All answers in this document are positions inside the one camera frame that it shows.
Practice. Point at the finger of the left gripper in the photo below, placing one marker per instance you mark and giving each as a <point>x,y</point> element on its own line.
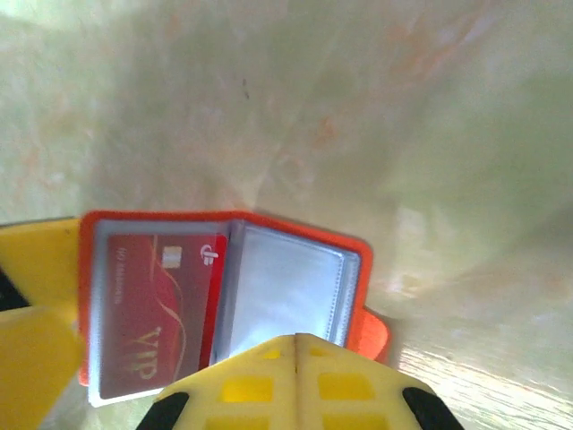
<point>31,367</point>
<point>45,260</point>

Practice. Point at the red VIP card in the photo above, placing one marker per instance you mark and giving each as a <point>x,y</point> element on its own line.
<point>147,304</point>

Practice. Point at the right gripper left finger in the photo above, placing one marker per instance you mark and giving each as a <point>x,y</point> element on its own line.
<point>250,389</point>

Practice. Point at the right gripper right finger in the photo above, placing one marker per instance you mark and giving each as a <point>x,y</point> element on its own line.
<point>349,389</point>

